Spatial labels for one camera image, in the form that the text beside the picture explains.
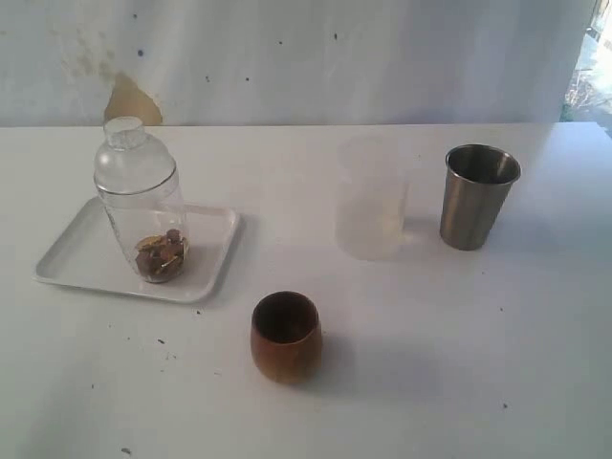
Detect brown wooden cup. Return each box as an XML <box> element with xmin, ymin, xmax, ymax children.
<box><xmin>251</xmin><ymin>291</ymin><xmax>322</xmax><ymax>384</ymax></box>

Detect clear plastic tumbler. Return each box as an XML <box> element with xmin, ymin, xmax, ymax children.
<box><xmin>98</xmin><ymin>183</ymin><xmax>189</xmax><ymax>281</ymax></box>

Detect stainless steel cup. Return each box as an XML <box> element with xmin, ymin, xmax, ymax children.
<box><xmin>440</xmin><ymin>144</ymin><xmax>521</xmax><ymax>251</ymax></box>

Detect clear dome lid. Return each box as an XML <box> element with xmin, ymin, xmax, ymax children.
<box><xmin>94</xmin><ymin>117</ymin><xmax>177</xmax><ymax>195</ymax></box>

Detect brown chunks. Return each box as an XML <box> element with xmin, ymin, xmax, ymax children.
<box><xmin>135</xmin><ymin>229</ymin><xmax>188</xmax><ymax>283</ymax></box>

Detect white rectangular plastic tray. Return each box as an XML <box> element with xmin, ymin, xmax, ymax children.
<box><xmin>34</xmin><ymin>197</ymin><xmax>240</xmax><ymax>304</ymax></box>

